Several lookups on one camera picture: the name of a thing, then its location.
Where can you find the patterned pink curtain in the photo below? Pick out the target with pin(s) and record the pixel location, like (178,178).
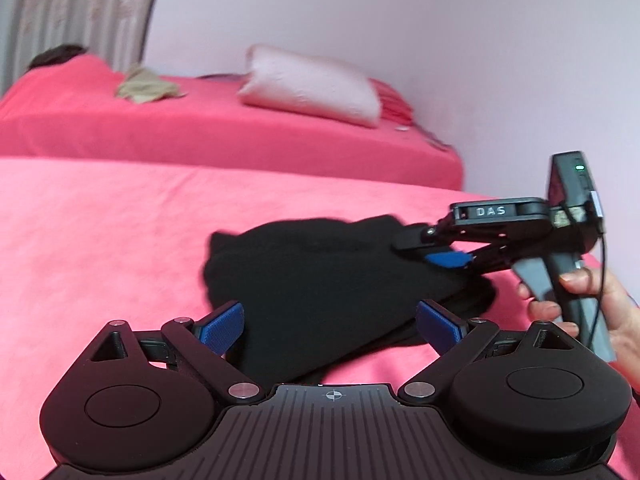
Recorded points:
(75,10)

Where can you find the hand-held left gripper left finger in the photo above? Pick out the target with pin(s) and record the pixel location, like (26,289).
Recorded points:
(222,325)

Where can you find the dark crumpled garment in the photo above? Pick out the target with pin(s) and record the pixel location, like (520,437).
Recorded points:
(57,55)

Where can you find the dark cloth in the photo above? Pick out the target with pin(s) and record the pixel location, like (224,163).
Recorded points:
(220,77)

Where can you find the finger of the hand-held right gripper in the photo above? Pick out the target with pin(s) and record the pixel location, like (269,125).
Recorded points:
(410,240)
(447,259)

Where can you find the beige garment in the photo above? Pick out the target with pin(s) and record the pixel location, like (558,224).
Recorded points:
(147,87)

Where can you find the person's right forearm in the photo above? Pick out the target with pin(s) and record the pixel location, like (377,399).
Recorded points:
(632,367)

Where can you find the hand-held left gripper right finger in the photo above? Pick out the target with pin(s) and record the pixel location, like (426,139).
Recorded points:
(440,325)

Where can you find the person's right hand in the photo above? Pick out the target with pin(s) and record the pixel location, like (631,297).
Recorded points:
(620,305)

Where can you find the black pants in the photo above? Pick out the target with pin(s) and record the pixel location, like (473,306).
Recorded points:
(325,280)

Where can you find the light pink embossed pillow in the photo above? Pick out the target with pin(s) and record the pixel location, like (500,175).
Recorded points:
(310,85)

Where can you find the red striped pillow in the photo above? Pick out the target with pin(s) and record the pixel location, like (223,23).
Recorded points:
(395,105)

